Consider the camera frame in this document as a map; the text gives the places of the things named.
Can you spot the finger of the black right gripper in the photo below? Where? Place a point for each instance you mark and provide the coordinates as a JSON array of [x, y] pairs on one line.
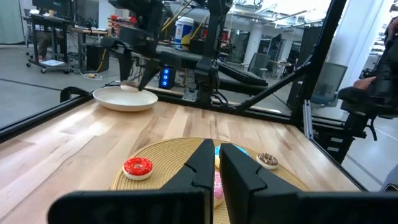
[[126, 62], [149, 71]]

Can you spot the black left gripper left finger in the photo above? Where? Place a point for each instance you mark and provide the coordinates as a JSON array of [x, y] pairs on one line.
[[199, 174]]

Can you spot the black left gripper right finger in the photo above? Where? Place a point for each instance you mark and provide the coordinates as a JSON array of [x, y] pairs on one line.
[[245, 193]]

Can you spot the large pink frosted donut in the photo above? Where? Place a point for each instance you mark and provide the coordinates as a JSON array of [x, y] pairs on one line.
[[218, 189]]

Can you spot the large blue frosted donut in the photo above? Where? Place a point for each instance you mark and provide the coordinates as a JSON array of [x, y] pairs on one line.
[[217, 151]]

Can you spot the small red frosted donut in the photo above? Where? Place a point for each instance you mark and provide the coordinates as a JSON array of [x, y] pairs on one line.
[[130, 168]]

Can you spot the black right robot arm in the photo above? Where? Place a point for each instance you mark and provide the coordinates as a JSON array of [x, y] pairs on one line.
[[214, 37]]

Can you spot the black computer blue lights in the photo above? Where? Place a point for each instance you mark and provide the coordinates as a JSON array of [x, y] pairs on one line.
[[166, 77]]

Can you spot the black box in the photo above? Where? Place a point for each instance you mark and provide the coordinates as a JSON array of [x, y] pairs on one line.
[[98, 59]]

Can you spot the round woven straw placemat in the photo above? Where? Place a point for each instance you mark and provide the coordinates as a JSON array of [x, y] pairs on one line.
[[174, 155]]

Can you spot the beige round plate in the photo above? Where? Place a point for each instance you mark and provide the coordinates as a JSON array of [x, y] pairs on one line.
[[124, 99]]

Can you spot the white labelled bucket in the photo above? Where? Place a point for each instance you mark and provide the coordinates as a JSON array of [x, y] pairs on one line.
[[183, 31]]

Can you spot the person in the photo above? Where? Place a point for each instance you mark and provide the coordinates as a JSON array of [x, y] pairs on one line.
[[388, 62], [46, 42]]

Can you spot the black rolling desk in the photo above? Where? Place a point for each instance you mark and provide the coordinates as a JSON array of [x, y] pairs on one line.
[[51, 21]]

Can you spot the white building pillar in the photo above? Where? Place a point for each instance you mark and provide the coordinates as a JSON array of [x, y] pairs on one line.
[[253, 43]]

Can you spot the grey office chair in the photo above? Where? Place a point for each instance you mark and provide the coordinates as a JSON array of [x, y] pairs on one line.
[[329, 81], [258, 63]]

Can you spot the person's hand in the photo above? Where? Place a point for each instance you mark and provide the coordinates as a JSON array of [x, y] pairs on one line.
[[363, 83]]

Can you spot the black clamp bracket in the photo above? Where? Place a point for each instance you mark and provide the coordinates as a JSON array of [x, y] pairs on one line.
[[71, 91]]

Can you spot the black metal table frame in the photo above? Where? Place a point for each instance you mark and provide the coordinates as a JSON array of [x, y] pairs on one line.
[[320, 46]]

